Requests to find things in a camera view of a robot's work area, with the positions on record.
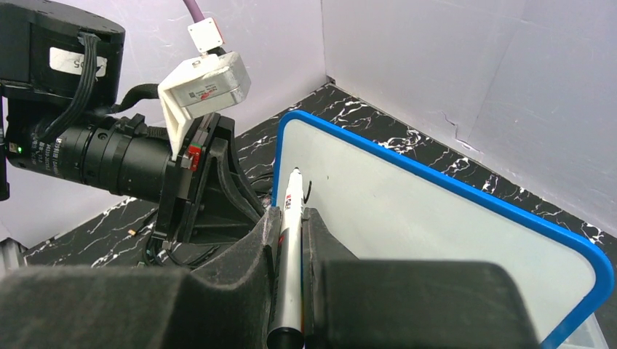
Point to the black white marker pen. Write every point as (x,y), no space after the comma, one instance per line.
(286,324)

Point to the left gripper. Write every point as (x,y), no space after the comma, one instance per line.
(206,196)

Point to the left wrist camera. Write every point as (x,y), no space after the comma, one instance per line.
(201,85)

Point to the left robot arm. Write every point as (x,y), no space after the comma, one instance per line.
(166,143)

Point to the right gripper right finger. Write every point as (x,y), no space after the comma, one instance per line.
(351,302)

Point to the blue framed whiteboard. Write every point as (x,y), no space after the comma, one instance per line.
(382,205)

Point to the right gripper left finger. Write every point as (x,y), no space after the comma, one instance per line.
(223,304)

